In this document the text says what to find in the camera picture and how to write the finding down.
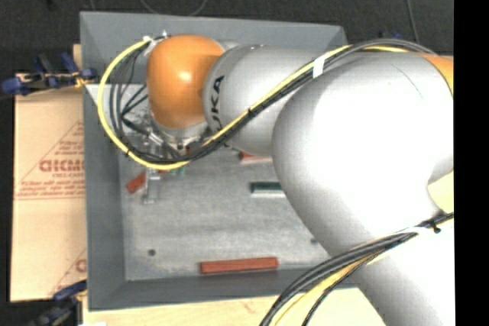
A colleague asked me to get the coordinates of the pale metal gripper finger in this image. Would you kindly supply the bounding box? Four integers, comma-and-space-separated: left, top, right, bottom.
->
142, 169, 153, 205
151, 168, 162, 204

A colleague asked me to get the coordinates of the red-brown flat block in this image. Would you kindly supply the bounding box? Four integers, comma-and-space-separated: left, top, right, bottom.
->
199, 256, 280, 276
125, 171, 148, 195
238, 150, 274, 166

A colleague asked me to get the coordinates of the grey metal bin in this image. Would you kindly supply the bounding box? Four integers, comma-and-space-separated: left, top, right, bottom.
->
79, 10, 356, 311

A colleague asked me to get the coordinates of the brown cardboard board red print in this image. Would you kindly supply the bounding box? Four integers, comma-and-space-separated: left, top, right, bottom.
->
8, 82, 89, 303

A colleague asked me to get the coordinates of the dark green flat block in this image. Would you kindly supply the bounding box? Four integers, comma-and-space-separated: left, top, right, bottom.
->
249, 181, 286, 199

